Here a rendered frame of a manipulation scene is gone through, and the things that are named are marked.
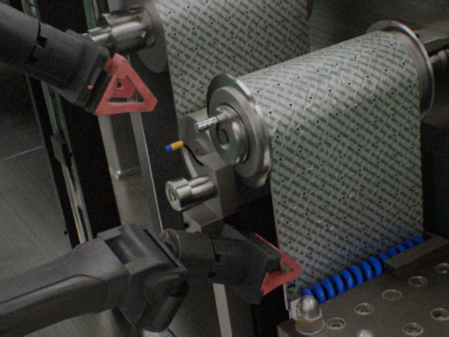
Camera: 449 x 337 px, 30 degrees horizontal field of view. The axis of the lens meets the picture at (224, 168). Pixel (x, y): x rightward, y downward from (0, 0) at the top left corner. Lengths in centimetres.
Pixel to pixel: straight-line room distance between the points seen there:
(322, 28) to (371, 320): 56
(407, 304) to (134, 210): 72
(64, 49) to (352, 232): 46
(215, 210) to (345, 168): 18
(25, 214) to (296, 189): 81
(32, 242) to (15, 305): 78
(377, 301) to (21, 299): 46
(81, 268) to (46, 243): 73
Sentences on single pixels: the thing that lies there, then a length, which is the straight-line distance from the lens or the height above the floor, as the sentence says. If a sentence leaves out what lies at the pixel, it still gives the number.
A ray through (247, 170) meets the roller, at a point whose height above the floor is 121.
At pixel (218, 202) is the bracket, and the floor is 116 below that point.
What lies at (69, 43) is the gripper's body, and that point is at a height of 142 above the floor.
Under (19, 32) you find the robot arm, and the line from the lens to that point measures 87.
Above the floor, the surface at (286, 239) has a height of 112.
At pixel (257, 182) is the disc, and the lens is 103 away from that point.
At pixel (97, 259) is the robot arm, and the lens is 89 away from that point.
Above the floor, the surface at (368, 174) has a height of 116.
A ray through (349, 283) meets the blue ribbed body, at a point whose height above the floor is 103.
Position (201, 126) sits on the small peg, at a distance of 102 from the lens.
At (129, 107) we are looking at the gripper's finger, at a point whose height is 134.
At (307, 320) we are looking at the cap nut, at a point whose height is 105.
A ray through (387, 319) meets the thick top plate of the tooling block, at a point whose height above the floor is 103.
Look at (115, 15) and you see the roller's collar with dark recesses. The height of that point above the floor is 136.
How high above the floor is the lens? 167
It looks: 26 degrees down
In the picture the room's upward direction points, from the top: 8 degrees counter-clockwise
